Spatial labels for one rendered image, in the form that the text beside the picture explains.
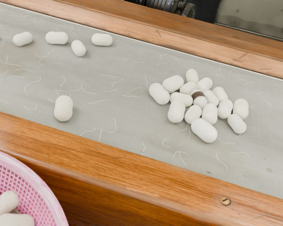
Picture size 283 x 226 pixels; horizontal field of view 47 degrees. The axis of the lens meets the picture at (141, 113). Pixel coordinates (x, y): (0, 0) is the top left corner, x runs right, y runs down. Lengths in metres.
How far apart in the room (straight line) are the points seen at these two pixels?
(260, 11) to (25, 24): 2.14
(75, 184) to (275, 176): 0.23
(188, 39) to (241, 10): 1.98
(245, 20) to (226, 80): 2.06
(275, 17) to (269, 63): 2.00
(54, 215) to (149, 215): 0.09
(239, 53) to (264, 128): 0.18
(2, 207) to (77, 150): 0.08
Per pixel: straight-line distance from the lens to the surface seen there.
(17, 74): 0.49
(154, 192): 0.31
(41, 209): 0.31
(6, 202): 0.33
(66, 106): 0.39
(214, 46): 0.61
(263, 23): 2.62
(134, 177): 0.32
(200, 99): 0.45
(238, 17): 2.59
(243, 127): 0.44
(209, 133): 0.40
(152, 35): 0.61
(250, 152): 0.43
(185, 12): 1.10
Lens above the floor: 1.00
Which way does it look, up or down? 38 degrees down
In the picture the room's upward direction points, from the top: 12 degrees clockwise
